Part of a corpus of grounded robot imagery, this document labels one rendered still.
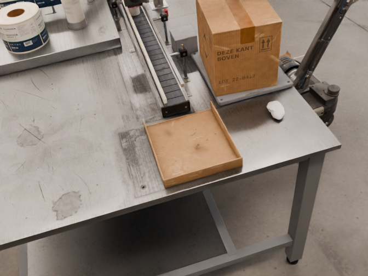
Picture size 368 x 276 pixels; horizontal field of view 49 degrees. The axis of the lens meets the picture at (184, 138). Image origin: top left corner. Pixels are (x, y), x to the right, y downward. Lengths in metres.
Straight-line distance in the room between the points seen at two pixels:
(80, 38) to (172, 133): 0.76
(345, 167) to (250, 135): 1.16
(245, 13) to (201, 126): 0.42
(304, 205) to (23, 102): 1.19
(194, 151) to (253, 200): 0.96
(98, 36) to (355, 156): 1.58
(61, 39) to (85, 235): 0.92
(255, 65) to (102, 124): 0.60
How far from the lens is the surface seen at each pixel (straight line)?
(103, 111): 1.59
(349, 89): 3.02
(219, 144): 1.38
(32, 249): 2.05
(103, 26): 2.04
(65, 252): 1.98
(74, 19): 2.03
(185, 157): 1.35
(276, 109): 1.48
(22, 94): 1.83
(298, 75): 2.40
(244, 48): 1.45
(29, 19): 1.93
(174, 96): 1.52
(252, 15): 1.48
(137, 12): 2.06
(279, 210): 2.24
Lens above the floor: 1.83
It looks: 45 degrees down
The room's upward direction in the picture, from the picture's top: 7 degrees counter-clockwise
